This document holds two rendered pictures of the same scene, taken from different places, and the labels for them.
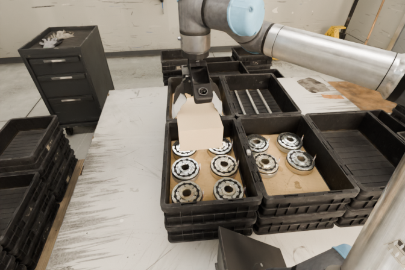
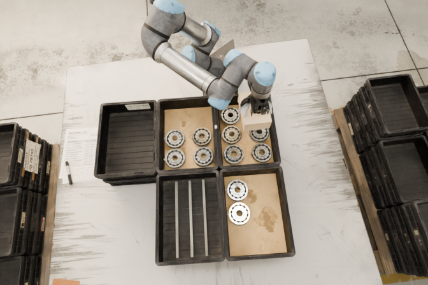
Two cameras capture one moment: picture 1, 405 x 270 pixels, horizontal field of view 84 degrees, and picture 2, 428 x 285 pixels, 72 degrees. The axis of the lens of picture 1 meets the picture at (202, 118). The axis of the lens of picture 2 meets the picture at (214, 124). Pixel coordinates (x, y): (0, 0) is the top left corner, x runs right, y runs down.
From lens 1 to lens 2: 137 cm
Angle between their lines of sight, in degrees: 75
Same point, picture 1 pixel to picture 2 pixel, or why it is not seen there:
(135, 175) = (299, 158)
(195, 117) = not seen: hidden behind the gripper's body
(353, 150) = (125, 154)
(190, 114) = not seen: hidden behind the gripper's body
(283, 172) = (189, 133)
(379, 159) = (112, 144)
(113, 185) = (312, 149)
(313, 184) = (173, 124)
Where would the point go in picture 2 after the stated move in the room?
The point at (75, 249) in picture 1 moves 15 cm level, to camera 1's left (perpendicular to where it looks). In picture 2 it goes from (316, 109) to (342, 109)
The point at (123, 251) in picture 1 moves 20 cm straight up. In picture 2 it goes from (288, 107) to (296, 91)
